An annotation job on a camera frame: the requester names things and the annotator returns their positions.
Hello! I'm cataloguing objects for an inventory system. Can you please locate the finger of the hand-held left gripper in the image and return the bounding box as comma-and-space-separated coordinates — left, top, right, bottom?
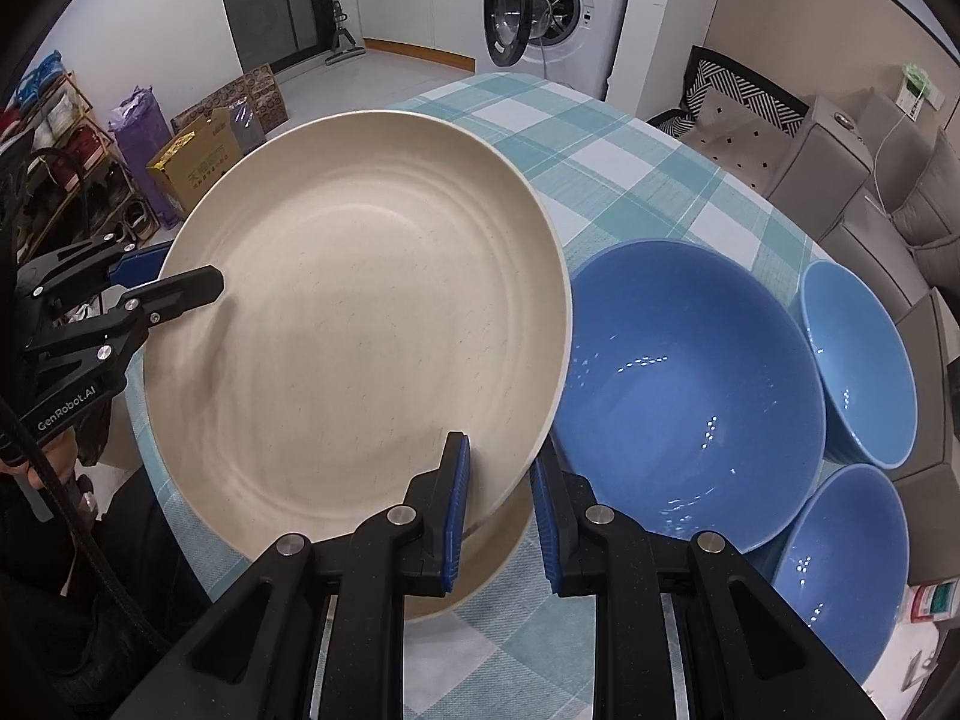
21, 265, 226, 391
15, 234, 175, 320

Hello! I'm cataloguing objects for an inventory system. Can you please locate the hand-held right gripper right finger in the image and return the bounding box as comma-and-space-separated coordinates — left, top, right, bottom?
529, 436, 886, 720

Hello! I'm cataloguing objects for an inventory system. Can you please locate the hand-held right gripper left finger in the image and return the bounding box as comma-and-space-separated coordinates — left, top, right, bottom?
109, 431, 473, 720

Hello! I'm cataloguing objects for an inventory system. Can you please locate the cream plate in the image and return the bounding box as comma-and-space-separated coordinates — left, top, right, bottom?
401, 465, 537, 622
139, 111, 577, 567

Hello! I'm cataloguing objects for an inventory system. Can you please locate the blue bowl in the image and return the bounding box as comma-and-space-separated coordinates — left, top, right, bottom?
771, 463, 911, 685
797, 260, 919, 467
550, 238, 827, 554

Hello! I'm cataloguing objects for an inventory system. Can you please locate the person's left hand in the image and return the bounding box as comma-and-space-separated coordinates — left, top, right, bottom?
26, 429, 82, 492

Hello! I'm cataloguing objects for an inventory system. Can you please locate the yellow printed cardboard box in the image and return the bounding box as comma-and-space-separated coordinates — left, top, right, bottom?
146, 109, 265, 222

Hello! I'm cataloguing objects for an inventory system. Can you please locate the purple bag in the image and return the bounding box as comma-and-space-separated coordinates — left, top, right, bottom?
109, 86, 175, 220

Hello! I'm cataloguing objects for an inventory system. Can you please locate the shoe rack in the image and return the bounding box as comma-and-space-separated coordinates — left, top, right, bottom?
0, 52, 162, 271

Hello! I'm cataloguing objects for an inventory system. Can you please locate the brown patterned board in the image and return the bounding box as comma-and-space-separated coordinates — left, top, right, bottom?
171, 64, 290, 155

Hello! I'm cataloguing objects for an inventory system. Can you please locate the person's black clothing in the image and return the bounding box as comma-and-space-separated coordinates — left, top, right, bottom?
0, 465, 218, 720

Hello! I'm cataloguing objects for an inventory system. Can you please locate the upright floor cleaner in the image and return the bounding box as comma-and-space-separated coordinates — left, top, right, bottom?
324, 4, 368, 65

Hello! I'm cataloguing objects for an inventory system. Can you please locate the dark glass door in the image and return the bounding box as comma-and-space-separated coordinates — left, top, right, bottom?
214, 0, 336, 77

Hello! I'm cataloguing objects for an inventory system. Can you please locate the beige diamond print cushion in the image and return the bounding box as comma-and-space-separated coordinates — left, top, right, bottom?
649, 90, 796, 196

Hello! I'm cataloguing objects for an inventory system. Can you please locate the grey sofa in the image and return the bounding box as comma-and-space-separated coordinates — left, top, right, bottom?
765, 90, 960, 301

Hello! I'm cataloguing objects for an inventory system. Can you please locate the black white zigzag cushion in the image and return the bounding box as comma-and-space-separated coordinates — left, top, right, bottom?
679, 45, 807, 140

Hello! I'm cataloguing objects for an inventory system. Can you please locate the white washing machine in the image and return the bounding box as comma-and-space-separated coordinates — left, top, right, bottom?
480, 0, 644, 100

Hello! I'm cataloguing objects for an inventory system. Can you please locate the grey sofa cushion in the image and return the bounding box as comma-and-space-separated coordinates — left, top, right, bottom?
889, 124, 960, 241

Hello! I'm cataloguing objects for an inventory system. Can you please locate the black braided cable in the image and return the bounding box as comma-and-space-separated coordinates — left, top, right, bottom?
0, 390, 181, 661

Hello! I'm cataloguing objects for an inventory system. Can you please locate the white green wall device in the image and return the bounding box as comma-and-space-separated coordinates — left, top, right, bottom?
896, 62, 947, 122

